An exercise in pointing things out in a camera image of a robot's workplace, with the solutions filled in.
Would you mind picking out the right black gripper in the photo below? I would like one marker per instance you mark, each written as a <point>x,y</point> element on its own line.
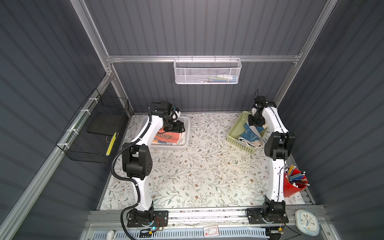
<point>251,123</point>

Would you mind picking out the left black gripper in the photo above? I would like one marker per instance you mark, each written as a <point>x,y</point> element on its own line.
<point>178,126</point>

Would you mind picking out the pink towel with teal border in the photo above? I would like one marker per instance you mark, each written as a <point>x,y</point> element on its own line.
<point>168,138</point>

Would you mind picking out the white plastic laundry basket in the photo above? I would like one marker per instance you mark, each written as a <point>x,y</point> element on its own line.
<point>183,143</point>

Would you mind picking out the blue white towel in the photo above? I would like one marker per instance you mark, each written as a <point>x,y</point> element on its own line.
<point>253,136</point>

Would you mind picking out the green plastic towel basket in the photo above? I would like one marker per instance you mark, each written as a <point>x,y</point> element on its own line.
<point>236,130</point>

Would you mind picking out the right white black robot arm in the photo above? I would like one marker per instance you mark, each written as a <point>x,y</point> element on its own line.
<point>277,149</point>

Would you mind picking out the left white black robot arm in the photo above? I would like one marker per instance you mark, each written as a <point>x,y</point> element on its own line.
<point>133,163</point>

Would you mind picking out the black pad in basket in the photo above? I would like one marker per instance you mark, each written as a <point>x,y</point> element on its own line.
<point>104,125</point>

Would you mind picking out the red pen cup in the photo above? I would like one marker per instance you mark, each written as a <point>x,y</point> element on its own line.
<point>294,181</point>

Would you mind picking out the red white label card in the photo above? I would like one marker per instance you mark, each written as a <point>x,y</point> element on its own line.
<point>211,231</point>

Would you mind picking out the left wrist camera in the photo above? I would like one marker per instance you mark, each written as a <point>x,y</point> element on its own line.
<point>175,114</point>

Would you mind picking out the white wire wall basket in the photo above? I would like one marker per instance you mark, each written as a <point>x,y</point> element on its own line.
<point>207,71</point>

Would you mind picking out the black wire wall basket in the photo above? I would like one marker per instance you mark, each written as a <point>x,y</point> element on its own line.
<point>79,145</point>

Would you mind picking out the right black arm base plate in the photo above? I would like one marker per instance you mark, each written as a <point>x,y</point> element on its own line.
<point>257,216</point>

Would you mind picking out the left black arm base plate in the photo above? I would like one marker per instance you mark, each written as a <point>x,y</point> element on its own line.
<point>140,219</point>

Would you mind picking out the white wall clock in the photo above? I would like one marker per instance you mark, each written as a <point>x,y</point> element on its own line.
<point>307,223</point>

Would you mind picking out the white ventilated cable duct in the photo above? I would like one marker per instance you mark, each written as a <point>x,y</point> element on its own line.
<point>198,234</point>

